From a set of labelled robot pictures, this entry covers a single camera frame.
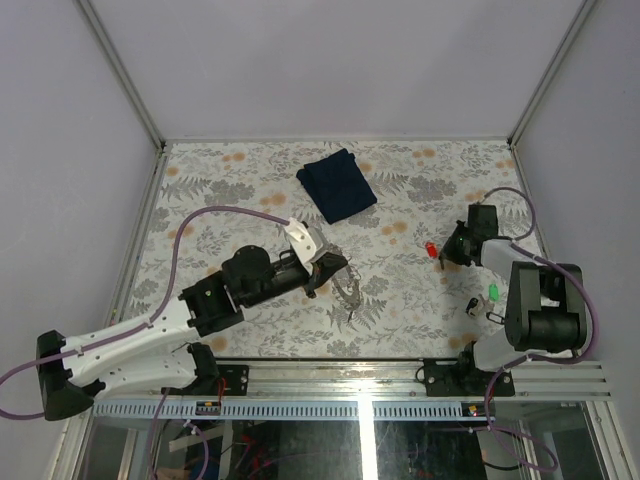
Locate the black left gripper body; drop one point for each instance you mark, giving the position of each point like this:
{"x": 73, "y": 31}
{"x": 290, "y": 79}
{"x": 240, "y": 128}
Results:
{"x": 286, "y": 277}

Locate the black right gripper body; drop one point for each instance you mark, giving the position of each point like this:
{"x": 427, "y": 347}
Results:
{"x": 471, "y": 234}

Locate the red key tag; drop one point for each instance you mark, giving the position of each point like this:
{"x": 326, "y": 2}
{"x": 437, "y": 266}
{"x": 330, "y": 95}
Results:
{"x": 431, "y": 250}

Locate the steel disc with keyrings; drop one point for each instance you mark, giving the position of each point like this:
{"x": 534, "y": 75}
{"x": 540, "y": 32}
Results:
{"x": 346, "y": 283}

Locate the silver key black tag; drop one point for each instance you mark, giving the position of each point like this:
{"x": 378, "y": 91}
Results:
{"x": 478, "y": 307}

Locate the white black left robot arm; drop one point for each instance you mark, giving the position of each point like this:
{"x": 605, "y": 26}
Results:
{"x": 167, "y": 351}

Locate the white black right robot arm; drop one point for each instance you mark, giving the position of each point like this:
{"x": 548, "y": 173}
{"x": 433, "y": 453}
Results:
{"x": 545, "y": 311}

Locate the green key tag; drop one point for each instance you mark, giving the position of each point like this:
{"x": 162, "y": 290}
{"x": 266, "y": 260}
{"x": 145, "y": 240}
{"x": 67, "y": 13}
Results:
{"x": 493, "y": 293}

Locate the dark blue folded cloth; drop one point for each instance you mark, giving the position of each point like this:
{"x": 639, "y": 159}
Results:
{"x": 337, "y": 186}

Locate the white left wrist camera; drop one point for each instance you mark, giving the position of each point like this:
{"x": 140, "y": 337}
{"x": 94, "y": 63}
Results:
{"x": 308, "y": 243}

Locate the aluminium mounting rail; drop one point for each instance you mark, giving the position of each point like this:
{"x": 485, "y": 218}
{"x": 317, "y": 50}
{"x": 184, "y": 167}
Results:
{"x": 350, "y": 377}

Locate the white slotted cable duct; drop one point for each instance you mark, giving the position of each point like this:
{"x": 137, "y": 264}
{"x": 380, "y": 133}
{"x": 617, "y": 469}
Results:
{"x": 282, "y": 410}

